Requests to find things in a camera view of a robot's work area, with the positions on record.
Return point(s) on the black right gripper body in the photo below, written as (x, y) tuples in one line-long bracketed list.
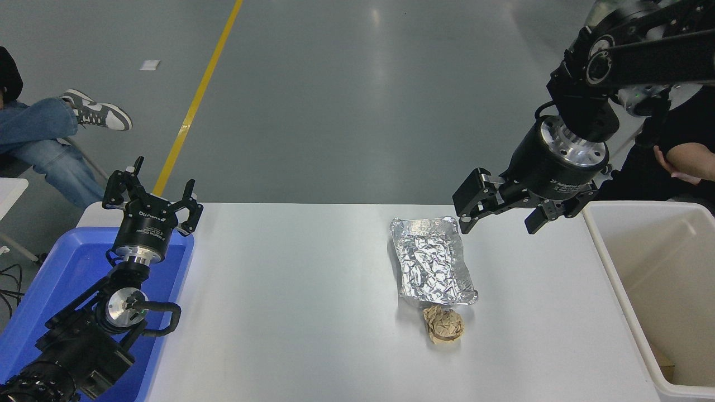
[(544, 173)]

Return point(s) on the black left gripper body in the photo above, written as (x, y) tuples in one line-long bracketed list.
[(146, 231)]

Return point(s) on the silver foil tray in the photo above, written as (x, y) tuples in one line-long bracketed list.
[(430, 262)]

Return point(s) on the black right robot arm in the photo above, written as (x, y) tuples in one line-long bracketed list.
[(642, 56)]

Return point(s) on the person's forearm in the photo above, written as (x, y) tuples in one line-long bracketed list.
[(692, 159)]

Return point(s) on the blue plastic tray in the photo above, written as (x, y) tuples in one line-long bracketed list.
[(72, 262)]

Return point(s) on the person beside bin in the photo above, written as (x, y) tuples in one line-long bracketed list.
[(648, 167)]

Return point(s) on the seated person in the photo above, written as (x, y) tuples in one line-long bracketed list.
[(33, 123)]

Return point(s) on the small white table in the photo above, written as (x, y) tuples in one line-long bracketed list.
[(11, 192)]

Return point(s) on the white paper scrap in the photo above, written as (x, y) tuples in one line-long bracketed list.
[(149, 65)]

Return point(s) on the large pale plastic bin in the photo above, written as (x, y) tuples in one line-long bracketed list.
[(659, 262)]

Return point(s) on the crumpled tan paper ball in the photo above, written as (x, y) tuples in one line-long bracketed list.
[(444, 325)]

